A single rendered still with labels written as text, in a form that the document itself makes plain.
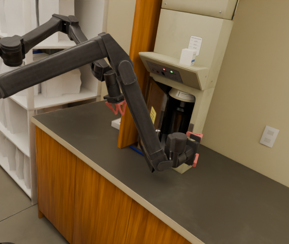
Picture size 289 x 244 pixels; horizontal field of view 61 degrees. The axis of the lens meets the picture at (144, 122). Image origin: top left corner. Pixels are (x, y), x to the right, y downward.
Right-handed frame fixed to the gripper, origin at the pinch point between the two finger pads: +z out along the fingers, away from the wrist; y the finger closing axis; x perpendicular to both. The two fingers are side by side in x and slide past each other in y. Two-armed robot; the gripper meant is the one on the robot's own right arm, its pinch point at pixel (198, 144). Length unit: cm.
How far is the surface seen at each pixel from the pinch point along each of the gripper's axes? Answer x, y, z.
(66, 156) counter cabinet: 75, -34, -16
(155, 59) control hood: 28.7, 31.0, 0.6
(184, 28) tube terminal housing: 23, 45, 12
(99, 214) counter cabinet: 43, -58, -16
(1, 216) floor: 137, -112, -38
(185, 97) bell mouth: 18.0, 13.7, 14.7
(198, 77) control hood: 7.6, 27.3, 3.2
